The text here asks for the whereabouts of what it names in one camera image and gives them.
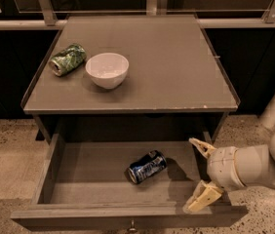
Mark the brass drawer knob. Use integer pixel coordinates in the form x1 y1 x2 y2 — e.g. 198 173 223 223
127 219 138 234

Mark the white ceramic bowl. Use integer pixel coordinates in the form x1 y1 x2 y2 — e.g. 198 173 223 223
86 53 129 89

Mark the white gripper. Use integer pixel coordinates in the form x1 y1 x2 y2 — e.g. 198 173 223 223
182 137 245 213

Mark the blue pepsi can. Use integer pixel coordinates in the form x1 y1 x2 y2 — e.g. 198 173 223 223
128 150 167 184

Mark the open grey top drawer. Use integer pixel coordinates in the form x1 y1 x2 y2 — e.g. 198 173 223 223
11 134 248 231

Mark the metal railing frame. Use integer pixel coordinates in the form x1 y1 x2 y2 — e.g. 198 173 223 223
0 0 275 30

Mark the grey wooden cabinet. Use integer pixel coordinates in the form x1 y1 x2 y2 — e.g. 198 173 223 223
20 14 242 144

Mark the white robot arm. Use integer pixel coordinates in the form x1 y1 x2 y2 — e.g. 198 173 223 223
183 135 275 214

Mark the crushed green soda can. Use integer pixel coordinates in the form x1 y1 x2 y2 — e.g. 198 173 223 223
49 43 87 77

